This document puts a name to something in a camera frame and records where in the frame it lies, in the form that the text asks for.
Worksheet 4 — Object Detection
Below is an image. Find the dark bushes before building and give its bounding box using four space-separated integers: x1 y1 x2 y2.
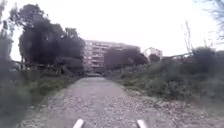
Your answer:
103 47 150 70

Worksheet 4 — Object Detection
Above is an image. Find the large reddish apartment building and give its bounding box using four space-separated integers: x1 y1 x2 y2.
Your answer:
83 39 141 73

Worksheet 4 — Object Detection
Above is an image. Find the grey gravel path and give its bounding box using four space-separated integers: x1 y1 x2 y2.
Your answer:
14 77 214 128

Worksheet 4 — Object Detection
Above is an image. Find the small white building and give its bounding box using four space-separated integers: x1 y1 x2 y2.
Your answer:
143 46 164 60

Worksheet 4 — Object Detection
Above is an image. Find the robot's own part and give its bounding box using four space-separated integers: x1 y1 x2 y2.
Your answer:
72 118 85 128
136 119 148 128

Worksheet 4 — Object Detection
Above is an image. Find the overgrown scrubby grass bank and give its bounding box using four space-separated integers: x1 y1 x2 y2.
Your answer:
103 46 224 118

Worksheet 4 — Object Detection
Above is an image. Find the dark dense tree clump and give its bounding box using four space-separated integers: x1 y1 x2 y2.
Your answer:
9 3 86 73

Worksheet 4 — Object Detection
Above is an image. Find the green grass verge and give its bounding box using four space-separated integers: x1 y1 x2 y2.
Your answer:
0 68 81 128

